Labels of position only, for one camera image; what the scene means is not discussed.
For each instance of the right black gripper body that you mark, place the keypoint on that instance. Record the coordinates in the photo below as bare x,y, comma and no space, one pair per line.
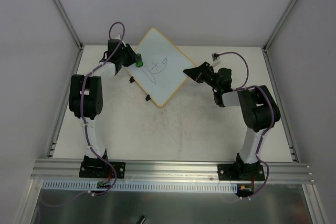
202,72

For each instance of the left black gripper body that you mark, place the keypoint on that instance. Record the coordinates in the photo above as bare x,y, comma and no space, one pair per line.
127,56

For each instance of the green whiteboard eraser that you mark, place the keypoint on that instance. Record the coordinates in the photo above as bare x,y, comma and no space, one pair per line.
139,62

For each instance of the white whiteboard with yellow frame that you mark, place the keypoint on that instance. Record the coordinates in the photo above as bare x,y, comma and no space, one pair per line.
163,63

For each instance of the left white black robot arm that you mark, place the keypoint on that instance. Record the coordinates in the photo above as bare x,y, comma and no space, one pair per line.
86,95

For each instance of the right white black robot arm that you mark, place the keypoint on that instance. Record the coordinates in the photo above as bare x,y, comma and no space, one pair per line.
259,111

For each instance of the black whiteboard clip upper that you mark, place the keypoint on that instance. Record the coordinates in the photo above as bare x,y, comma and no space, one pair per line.
131,80

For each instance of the black whiteboard clip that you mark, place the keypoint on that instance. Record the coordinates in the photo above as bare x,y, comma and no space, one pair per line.
148,98
131,80

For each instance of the black whiteboard clip lower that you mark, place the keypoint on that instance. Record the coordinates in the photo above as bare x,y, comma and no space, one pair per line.
148,98

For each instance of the small black object at bottom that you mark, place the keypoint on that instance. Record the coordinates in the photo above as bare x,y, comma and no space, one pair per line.
141,220

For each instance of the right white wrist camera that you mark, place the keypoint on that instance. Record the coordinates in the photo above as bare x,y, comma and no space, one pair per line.
216,59

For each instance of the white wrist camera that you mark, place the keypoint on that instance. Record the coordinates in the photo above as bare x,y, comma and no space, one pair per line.
118,36
216,59

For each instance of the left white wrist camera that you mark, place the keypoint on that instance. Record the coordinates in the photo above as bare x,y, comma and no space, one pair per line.
118,36

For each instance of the left aluminium frame post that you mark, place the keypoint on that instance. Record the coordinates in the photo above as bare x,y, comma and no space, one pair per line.
65,18

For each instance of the aluminium frame post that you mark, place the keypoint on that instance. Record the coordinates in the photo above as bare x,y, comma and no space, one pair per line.
65,18
284,16

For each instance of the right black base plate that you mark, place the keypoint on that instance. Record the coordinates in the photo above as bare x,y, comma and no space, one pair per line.
246,172

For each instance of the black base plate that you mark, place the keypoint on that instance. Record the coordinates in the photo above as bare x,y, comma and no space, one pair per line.
96,168
246,172

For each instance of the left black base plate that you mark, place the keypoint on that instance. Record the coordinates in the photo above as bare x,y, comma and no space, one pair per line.
96,168

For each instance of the white slotted cable duct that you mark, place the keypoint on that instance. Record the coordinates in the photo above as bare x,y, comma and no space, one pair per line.
122,185

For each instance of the aluminium mounting rail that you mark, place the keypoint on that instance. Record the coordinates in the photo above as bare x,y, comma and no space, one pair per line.
171,171

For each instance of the right aluminium frame post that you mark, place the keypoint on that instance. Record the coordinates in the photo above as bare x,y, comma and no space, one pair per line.
284,16

